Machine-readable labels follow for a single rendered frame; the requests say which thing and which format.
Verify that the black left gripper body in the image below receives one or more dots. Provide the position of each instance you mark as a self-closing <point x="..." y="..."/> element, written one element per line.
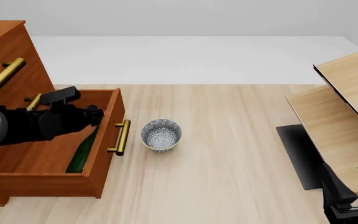
<point x="94" y="115"/>

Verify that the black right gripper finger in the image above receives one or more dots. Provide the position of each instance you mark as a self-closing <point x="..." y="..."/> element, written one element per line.
<point x="337" y="186"/>

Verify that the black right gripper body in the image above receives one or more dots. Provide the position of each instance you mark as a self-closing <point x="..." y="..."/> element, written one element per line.
<point x="350" y="214"/>

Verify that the dark green wine bottle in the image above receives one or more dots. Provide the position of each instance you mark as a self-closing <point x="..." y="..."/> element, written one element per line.
<point x="82" y="151"/>

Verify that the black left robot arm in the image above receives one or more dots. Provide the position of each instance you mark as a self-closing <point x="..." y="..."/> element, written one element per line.
<point x="26" y="128"/>

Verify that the open wooden drawer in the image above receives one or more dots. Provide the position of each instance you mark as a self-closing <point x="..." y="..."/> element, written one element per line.
<point x="42" y="184"/>

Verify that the wooden cabinet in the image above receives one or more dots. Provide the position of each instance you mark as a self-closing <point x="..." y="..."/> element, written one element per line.
<point x="2" y="32"/>

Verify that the blue white patterned bowl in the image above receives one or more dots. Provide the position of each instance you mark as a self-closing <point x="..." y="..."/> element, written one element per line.
<point x="161" y="136"/>

